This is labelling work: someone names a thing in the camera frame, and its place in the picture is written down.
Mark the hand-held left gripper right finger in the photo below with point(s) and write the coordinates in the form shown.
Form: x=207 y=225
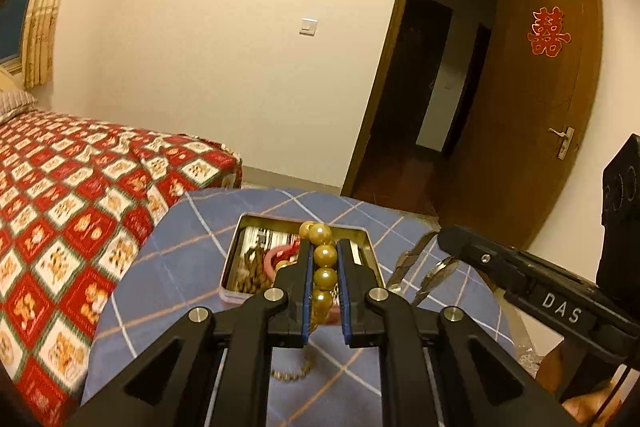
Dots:
x=345 y=292

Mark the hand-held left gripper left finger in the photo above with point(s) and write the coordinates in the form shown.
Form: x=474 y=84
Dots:
x=306 y=287

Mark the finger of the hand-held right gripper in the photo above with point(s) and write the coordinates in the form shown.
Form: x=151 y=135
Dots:
x=480 y=254

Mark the silver wristwatch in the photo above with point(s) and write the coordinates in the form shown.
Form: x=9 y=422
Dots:
x=440 y=272

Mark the pink bangle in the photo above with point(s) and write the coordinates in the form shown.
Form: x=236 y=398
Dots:
x=272 y=257

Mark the pink metal tin box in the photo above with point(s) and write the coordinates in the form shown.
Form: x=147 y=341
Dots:
x=232 y=257

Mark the blue plaid tablecloth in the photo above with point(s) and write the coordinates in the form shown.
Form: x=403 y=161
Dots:
x=190 y=247

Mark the brown wooden door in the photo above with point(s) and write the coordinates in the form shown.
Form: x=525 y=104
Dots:
x=515 y=132

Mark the red paper door decoration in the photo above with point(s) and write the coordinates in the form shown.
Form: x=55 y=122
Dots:
x=547 y=32

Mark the red patterned bed blanket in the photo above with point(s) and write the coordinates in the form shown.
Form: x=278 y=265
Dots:
x=75 y=207

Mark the striped pillow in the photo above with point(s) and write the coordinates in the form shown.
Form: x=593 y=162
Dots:
x=15 y=104

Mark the narrow yellow floral curtain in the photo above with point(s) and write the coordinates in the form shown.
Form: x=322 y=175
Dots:
x=45 y=17

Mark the window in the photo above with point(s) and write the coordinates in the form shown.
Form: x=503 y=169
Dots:
x=17 y=7

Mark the brown wooden door frame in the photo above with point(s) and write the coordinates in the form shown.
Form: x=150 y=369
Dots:
x=395 y=32

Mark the white light switch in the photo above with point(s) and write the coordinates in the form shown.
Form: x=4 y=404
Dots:
x=309 y=26

